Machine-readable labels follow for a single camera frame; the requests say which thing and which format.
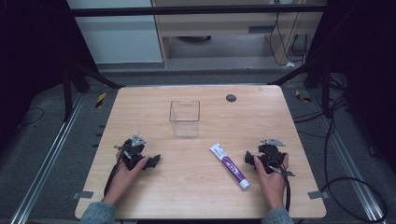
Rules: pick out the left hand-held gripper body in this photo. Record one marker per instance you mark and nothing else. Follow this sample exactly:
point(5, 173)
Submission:
point(133, 149)

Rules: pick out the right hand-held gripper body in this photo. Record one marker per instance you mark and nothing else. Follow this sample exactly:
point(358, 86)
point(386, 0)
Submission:
point(271, 155)

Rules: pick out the purple and white toothpaste tube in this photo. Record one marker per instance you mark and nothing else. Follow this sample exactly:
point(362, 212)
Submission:
point(229, 165)

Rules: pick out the clear plastic container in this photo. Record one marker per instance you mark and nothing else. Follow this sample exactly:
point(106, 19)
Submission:
point(184, 118)

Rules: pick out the person's left hand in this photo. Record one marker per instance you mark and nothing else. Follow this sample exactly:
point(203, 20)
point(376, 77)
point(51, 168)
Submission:
point(124, 180)

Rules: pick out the person's right hand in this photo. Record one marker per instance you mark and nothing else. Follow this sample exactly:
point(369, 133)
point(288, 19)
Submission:
point(272, 186)

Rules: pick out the yellow and black tape strip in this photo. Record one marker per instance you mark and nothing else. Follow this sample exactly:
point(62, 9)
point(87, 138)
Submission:
point(100, 100)
point(302, 96)

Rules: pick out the grey tape piece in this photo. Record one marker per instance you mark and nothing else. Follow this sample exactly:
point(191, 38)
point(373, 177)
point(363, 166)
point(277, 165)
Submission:
point(82, 195)
point(317, 195)

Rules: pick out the black metal stand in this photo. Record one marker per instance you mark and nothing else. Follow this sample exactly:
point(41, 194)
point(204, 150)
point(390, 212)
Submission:
point(70, 87)
point(320, 77)

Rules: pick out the white cabinet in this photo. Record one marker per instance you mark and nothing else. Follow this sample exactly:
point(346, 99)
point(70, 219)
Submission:
point(118, 40)

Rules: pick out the light wooden desk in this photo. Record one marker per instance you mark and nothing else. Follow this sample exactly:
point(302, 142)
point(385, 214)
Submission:
point(218, 28)

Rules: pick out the black horizontal bar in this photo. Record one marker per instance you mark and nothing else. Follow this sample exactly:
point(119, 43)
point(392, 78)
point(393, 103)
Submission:
point(186, 11)

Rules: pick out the aluminium floor rail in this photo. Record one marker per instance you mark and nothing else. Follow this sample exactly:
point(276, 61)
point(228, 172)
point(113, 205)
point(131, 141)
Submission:
point(345, 155)
point(46, 161)

